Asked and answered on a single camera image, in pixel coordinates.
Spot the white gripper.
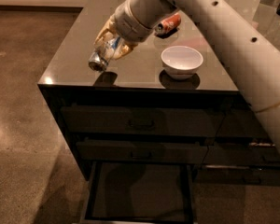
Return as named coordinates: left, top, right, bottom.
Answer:
left=93, top=0, right=152, bottom=60

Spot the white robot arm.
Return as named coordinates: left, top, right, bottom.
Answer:
left=94, top=0, right=280, bottom=153

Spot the orange soda can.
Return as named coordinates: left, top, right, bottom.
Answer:
left=155, top=13, right=181, bottom=35

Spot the dark counter cabinet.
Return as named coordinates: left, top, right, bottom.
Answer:
left=38, top=0, right=280, bottom=180

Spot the top left drawer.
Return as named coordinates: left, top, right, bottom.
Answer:
left=61, top=105, right=224, bottom=137

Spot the middle left drawer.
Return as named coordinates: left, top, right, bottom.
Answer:
left=77, top=140, right=208, bottom=164

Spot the top right drawer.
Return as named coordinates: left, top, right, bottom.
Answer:
left=216, top=91, right=270, bottom=140

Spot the open bottom left drawer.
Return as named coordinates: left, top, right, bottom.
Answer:
left=78, top=161, right=198, bottom=224

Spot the bottom right drawer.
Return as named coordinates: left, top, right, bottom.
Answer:
left=192, top=166, right=280, bottom=187

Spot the middle right drawer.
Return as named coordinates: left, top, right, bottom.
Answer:
left=203, top=143, right=280, bottom=167

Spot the white bowl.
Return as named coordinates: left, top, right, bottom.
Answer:
left=161, top=46, right=203, bottom=80

